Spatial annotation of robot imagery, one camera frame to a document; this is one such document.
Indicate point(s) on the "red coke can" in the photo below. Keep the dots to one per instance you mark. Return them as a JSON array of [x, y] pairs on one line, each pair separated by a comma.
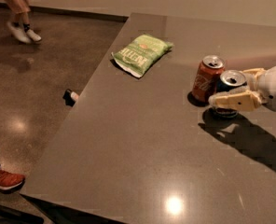
[[209, 71]]

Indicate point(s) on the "green chip bag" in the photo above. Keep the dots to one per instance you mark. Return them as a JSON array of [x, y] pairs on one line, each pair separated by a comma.
[[137, 57]]

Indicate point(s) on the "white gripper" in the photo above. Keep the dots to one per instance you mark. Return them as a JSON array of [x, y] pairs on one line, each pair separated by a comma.
[[274, 86]]

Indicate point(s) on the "white walking shoe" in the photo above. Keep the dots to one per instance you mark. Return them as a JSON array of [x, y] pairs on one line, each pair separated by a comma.
[[33, 35], [18, 33]]

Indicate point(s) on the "orange sneaker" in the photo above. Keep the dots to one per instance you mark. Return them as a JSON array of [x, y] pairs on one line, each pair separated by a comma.
[[9, 180]]

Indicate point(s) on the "black table leg base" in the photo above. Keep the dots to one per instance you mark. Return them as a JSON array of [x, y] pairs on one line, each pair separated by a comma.
[[13, 216]]

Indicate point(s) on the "blue pepsi can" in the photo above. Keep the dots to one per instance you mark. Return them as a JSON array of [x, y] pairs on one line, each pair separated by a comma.
[[229, 80]]

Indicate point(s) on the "tan trousered walking legs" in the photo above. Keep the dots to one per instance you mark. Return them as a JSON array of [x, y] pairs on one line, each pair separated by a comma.
[[20, 10]]

